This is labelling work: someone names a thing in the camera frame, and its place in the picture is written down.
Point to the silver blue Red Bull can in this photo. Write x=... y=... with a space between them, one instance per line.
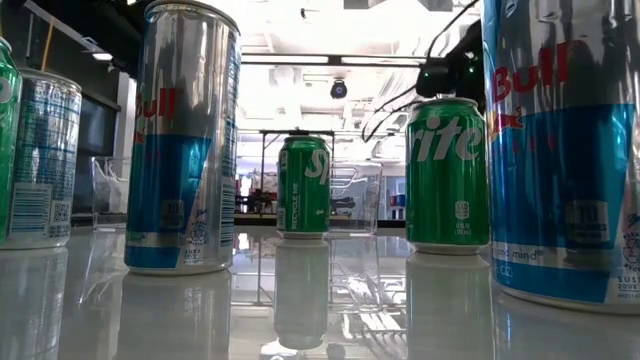
x=180 y=150
x=45 y=150
x=560 y=175

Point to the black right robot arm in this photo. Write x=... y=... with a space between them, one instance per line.
x=465 y=70

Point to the clear plastic bin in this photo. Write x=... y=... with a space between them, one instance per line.
x=107 y=195
x=360 y=220

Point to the blue storage box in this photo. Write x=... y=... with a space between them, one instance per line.
x=398 y=201

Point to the black overhead frame bar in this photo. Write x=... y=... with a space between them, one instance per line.
x=300 y=63

